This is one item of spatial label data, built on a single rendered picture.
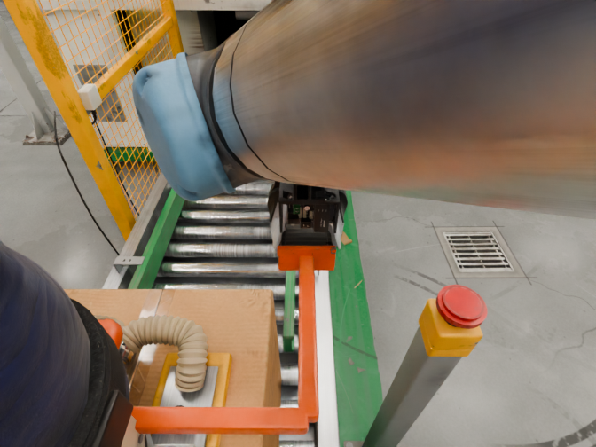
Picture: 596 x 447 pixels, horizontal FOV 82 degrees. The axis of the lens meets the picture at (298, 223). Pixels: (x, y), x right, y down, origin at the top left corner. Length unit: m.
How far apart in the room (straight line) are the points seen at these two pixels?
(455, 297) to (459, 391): 1.15
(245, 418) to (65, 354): 0.20
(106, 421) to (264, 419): 0.16
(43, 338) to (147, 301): 0.44
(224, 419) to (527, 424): 1.48
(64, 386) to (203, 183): 0.16
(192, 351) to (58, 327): 0.27
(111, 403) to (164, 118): 0.21
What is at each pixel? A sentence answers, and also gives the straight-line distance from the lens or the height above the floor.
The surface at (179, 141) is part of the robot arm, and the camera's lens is 0.17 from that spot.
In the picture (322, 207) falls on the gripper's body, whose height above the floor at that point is 1.21.
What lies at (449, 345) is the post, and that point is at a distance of 0.61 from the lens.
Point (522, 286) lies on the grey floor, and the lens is 2.16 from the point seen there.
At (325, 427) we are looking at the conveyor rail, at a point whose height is 0.59.
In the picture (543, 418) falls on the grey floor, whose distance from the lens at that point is 1.81.
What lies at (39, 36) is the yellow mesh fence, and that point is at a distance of 1.18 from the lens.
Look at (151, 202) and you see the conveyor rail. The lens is 1.47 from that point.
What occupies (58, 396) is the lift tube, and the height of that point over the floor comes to 1.26.
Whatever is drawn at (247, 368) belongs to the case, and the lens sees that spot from 0.58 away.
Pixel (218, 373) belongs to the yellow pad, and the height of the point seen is 0.97.
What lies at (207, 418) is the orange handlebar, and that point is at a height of 1.09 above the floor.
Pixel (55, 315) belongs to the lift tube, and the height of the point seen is 1.28.
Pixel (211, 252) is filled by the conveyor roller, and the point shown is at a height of 0.54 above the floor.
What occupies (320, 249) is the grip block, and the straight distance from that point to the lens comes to 0.50.
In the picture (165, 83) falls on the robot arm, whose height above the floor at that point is 1.41.
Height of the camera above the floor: 1.48
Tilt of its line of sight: 44 degrees down
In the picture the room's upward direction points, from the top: straight up
